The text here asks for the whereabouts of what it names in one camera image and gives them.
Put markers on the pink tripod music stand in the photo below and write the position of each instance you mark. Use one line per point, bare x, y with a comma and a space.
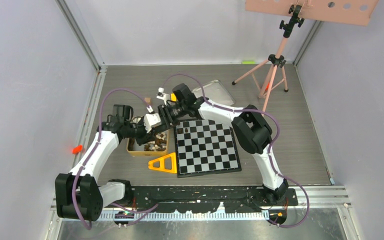
351, 12

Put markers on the yellow triangular toy frame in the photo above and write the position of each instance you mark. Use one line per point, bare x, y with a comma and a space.
166, 164

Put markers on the black white folding chessboard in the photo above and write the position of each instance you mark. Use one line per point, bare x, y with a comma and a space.
208, 148

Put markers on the gold tin box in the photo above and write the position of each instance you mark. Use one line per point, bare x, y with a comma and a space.
155, 148

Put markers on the small yellow block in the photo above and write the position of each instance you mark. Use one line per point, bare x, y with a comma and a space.
173, 97

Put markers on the red orange block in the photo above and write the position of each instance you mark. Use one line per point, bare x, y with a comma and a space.
78, 149

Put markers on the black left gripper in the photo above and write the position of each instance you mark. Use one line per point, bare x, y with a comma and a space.
146, 137

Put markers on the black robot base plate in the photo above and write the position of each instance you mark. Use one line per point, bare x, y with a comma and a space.
205, 199

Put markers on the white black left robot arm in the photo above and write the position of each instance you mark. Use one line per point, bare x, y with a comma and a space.
78, 195

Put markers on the tin lid with bears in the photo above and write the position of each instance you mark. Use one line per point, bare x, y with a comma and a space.
215, 91

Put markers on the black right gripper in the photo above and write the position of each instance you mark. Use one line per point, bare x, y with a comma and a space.
167, 121

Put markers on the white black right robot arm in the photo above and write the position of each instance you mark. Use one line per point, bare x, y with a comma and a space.
251, 129

